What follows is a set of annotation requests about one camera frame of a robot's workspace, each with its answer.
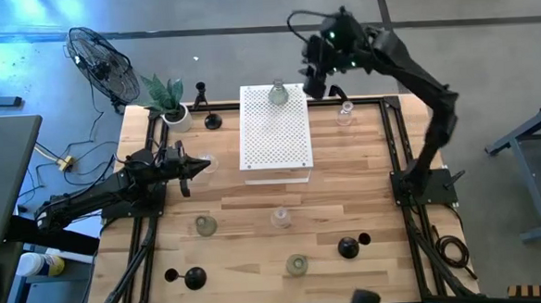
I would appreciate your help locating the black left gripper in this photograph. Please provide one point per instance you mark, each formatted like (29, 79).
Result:
(174, 170)

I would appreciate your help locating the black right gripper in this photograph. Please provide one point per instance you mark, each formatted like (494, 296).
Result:
(339, 46)

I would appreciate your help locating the clear ribbed glass candle holder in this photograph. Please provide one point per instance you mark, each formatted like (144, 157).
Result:
(213, 169)
(344, 116)
(281, 218)

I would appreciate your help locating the green ribbed glass candle holder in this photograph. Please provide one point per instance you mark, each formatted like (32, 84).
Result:
(297, 265)
(206, 226)
(278, 95)

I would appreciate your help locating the tall black candlestick holder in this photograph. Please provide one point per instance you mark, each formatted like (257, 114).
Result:
(213, 121)

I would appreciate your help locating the short black candlestick holder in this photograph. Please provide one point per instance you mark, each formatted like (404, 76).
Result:
(348, 248)
(195, 278)

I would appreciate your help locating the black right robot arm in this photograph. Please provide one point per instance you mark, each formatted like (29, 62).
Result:
(440, 110)

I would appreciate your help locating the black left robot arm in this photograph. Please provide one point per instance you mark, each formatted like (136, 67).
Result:
(92, 195)

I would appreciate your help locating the black table clamp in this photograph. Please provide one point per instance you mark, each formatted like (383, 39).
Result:
(196, 104)
(337, 91)

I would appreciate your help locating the snake plant in white pot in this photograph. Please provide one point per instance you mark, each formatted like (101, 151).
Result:
(176, 119)

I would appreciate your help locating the white perforated metal shelf riser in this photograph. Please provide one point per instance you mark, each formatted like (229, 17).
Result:
(274, 142)

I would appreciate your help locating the white paper sheet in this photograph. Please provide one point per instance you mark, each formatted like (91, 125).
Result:
(91, 228)

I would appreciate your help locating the yellow power strip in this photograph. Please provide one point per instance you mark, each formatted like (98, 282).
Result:
(66, 163)

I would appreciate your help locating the black floor fan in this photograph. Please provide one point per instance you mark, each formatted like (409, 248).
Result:
(104, 67)

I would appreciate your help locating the black desk base beam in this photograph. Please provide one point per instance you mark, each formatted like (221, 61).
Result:
(71, 243)

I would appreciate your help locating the white and yellow canister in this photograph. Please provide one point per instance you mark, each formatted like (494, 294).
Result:
(40, 264)

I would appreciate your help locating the grey office desk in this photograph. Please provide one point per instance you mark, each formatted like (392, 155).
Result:
(2, 175)

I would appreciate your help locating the black round object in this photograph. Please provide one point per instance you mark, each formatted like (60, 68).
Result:
(365, 299)

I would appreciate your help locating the yellow black striped block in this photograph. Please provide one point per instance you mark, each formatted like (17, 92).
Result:
(537, 290)

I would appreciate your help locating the black aluminium table frame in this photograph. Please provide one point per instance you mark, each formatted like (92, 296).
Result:
(370, 101)

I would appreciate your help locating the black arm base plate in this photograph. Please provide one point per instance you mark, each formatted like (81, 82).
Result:
(439, 191)
(155, 207)

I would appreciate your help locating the blue-grey metal table frame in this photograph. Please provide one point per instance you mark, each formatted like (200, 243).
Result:
(529, 184)

